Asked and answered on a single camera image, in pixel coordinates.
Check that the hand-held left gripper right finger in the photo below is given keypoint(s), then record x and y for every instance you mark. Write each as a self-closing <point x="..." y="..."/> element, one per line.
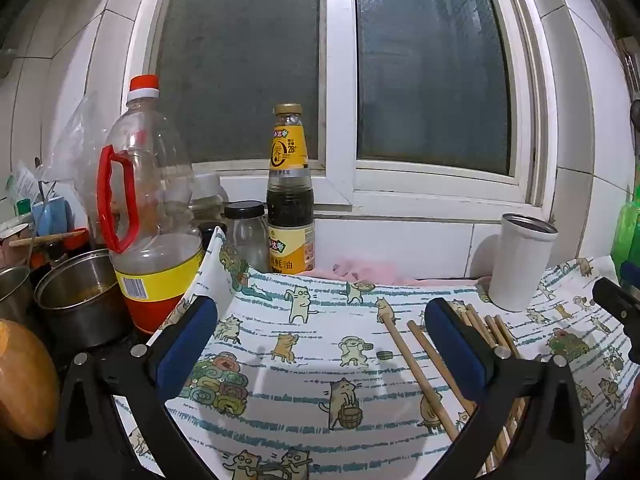
<point x="457" y="355"/>

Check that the white paper packet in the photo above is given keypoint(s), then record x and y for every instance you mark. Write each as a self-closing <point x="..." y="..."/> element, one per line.
<point x="20" y="182"/>

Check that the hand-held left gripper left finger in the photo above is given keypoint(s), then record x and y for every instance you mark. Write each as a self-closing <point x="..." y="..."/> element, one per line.
<point x="185" y="340"/>

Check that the small dark bottle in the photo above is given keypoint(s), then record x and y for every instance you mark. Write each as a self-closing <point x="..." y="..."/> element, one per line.
<point x="210" y="235"/>

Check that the blue plastic cup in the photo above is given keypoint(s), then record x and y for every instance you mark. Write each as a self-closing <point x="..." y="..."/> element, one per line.
<point x="52" y="217"/>

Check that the dark sauce bottle yellow label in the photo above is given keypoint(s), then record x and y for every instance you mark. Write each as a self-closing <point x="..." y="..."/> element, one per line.
<point x="290" y="200"/>

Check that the green soap pump bottle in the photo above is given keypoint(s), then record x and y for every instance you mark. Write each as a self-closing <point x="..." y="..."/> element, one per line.
<point x="627" y="235"/>

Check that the steel cup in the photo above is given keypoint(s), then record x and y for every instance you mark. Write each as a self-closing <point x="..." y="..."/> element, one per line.
<point x="12" y="295"/>

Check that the plastic jar white lid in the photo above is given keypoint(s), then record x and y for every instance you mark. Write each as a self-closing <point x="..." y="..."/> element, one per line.
<point x="207" y="195"/>

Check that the white cup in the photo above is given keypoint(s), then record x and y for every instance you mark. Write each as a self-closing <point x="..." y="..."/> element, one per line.
<point x="520" y="270"/>

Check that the bunch of chopsticks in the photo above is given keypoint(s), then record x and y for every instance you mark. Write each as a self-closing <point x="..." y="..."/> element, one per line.
<point x="400" y="345"/>

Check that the glass jar black lid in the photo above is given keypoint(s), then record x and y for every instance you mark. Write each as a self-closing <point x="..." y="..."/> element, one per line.
<point x="247" y="240"/>

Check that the wooden spoon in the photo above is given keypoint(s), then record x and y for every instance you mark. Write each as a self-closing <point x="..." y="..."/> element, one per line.
<point x="45" y="239"/>

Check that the pink cloth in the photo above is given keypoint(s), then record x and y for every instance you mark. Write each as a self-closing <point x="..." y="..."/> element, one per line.
<point x="360" y="272"/>

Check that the brown rounded wooden object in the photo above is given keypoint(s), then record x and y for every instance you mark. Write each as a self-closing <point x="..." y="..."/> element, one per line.
<point x="25" y="380"/>

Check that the cat printed cloth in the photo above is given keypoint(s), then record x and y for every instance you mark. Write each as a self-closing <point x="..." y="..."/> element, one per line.
<point x="310" y="360"/>

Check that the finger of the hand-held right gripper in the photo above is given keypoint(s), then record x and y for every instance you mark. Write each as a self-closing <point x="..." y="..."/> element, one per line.
<point x="631" y="275"/>
<point x="620" y="305"/>

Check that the clear plastic bag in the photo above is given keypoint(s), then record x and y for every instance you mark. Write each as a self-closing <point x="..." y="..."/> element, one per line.
<point x="85" y="160"/>

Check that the white framed window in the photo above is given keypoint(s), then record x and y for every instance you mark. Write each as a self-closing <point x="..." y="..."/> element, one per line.
<point x="425" y="60"/>

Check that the steel pot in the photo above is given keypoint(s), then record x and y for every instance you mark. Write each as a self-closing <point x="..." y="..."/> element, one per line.
<point x="80" y="320"/>

